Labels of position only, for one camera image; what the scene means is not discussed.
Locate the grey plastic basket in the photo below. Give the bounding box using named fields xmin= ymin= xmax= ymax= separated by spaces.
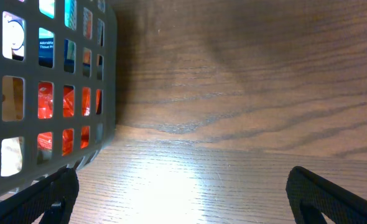
xmin=0 ymin=0 xmax=117 ymax=201

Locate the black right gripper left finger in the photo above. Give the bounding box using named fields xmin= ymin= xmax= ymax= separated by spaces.
xmin=0 ymin=168 xmax=79 ymax=223

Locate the orange spaghetti packet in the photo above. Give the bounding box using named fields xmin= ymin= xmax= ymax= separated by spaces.
xmin=37 ymin=82 xmax=102 ymax=156

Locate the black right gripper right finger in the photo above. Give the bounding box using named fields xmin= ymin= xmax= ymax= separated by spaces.
xmin=286 ymin=166 xmax=367 ymax=224

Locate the Kleenex tissue multipack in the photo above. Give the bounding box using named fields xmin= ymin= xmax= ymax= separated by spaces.
xmin=2 ymin=0 xmax=105 ymax=73

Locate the dried mushroom pouch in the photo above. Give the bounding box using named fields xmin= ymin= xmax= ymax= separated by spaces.
xmin=1 ymin=76 xmax=24 ymax=177

